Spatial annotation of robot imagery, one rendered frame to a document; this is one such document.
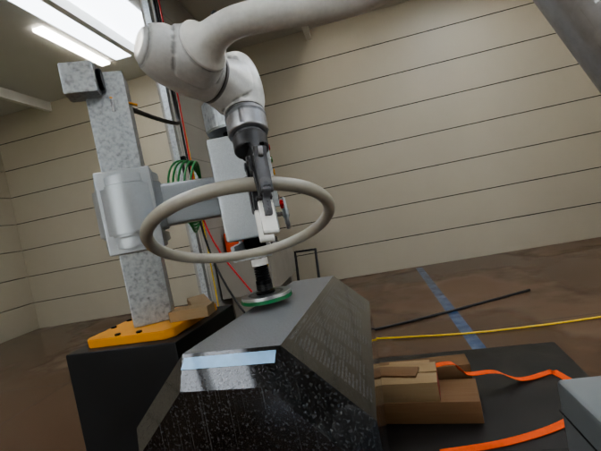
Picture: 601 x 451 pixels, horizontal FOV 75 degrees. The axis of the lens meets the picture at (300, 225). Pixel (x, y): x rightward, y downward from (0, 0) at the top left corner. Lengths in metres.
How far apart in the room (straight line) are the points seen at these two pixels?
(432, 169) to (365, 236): 1.45
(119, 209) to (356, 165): 4.75
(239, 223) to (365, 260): 4.92
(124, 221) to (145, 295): 0.38
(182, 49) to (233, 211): 0.90
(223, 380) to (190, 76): 0.82
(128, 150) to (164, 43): 1.40
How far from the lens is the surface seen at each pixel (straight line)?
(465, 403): 2.24
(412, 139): 6.41
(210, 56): 0.80
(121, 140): 2.17
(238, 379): 1.20
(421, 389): 2.22
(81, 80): 2.19
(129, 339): 2.05
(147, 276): 2.12
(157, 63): 0.80
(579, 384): 0.87
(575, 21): 0.49
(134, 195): 2.05
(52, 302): 8.76
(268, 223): 0.75
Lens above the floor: 1.18
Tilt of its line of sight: 2 degrees down
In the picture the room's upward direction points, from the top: 11 degrees counter-clockwise
